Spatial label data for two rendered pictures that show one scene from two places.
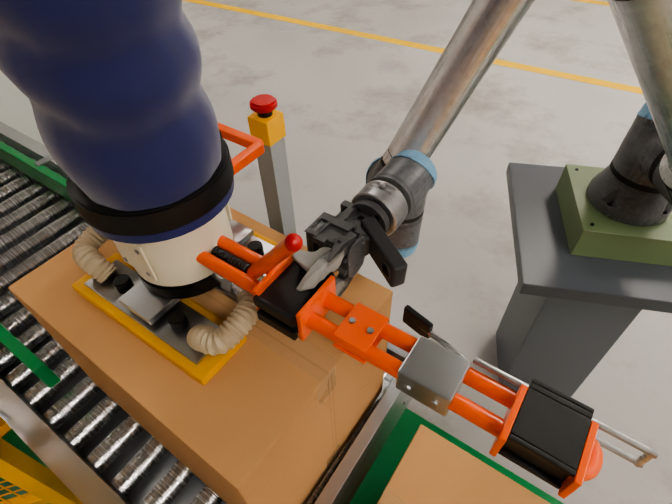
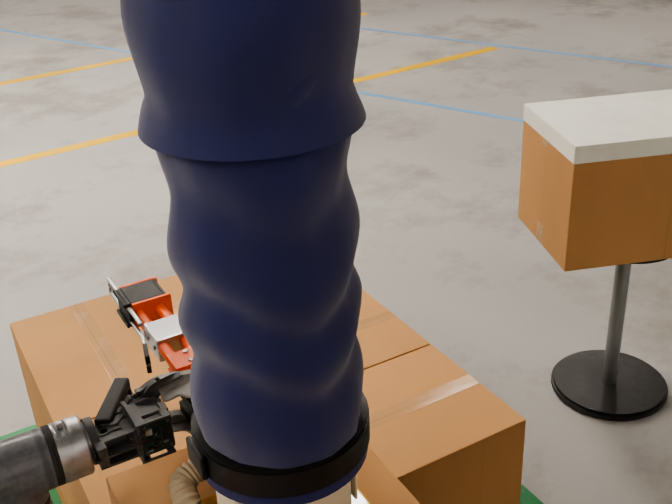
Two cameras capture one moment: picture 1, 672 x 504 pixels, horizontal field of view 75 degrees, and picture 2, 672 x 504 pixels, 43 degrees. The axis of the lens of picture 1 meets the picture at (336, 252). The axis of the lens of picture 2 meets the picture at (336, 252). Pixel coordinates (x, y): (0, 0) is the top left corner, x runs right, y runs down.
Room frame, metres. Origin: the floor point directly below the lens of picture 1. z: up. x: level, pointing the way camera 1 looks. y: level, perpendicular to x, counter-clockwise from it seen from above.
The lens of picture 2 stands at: (1.28, 0.70, 1.89)
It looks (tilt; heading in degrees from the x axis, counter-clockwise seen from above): 28 degrees down; 205
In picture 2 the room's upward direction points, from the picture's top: 3 degrees counter-clockwise
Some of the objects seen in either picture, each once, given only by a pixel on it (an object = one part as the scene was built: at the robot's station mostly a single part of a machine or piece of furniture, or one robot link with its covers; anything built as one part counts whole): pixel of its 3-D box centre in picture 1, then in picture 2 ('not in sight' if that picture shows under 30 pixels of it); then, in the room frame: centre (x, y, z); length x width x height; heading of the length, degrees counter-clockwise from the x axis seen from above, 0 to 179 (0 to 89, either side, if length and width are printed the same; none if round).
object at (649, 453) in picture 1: (511, 376); (127, 322); (0.25, -0.21, 1.08); 0.31 x 0.03 x 0.05; 54
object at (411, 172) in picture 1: (402, 184); (12, 471); (0.63, -0.12, 1.07); 0.12 x 0.09 x 0.10; 144
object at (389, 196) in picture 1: (377, 208); (72, 446); (0.56, -0.07, 1.08); 0.09 x 0.05 x 0.10; 54
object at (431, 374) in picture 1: (432, 374); (168, 337); (0.26, -0.11, 1.07); 0.07 x 0.07 x 0.04; 54
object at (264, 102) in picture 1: (264, 106); not in sight; (1.04, 0.17, 1.02); 0.07 x 0.07 x 0.04
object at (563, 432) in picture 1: (542, 439); (146, 301); (0.18, -0.22, 1.08); 0.08 x 0.07 x 0.05; 54
